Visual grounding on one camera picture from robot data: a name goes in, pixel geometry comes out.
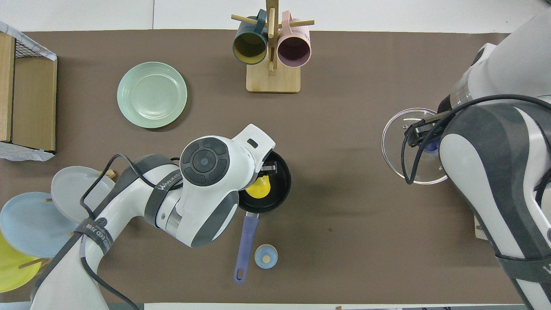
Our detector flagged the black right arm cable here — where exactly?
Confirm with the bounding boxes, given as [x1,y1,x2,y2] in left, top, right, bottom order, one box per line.
[401,94,551,186]

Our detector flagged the pink ribbed mug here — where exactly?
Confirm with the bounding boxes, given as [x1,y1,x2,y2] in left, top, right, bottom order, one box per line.
[277,11,312,68]

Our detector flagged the pale green plate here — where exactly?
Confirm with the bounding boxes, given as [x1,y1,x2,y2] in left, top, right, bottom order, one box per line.
[117,62,188,129]

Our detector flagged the light blue plate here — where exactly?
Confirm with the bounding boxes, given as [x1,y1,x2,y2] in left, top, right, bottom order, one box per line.
[0,192,79,258]

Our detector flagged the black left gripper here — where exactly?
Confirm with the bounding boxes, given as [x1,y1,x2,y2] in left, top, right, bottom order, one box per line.
[257,161,279,177]

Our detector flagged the dark blue handled pot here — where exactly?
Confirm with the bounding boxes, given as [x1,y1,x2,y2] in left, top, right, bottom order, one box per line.
[234,149,292,285]

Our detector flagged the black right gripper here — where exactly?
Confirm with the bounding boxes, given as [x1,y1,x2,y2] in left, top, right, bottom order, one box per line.
[403,95,453,149]

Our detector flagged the brown table mat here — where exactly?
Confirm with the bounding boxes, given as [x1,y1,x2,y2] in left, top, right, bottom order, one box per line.
[0,29,551,304]

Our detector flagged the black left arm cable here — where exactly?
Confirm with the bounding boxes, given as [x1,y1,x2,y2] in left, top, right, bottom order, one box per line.
[79,154,183,310]

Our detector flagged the yellow plate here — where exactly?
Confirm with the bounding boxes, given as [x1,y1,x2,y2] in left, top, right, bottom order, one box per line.
[0,232,44,294]

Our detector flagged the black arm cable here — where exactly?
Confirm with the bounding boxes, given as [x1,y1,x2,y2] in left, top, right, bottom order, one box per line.
[401,94,551,186]
[79,154,183,310]

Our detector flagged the white checked cloth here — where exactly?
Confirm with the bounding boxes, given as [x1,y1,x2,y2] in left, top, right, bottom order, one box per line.
[0,21,58,162]

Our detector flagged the grey plate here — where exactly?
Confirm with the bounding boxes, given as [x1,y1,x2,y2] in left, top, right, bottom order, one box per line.
[51,166,117,225]

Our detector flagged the teal ribbed mug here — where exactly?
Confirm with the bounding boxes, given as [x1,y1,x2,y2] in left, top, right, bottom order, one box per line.
[232,9,269,65]

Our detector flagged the wooden shelf boards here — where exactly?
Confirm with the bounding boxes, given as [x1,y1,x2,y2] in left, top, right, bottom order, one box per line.
[0,32,58,152]

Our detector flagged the black wire basket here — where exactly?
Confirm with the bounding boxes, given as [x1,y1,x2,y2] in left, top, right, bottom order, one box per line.
[14,36,34,59]

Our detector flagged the small blue wooden bell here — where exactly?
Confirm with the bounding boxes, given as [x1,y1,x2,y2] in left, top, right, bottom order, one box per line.
[254,244,279,270]

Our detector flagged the glass lid with blue knob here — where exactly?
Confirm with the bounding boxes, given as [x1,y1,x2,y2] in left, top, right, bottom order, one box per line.
[381,108,451,185]

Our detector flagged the wooden mug rack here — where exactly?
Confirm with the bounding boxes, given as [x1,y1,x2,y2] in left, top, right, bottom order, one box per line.
[231,0,315,94]

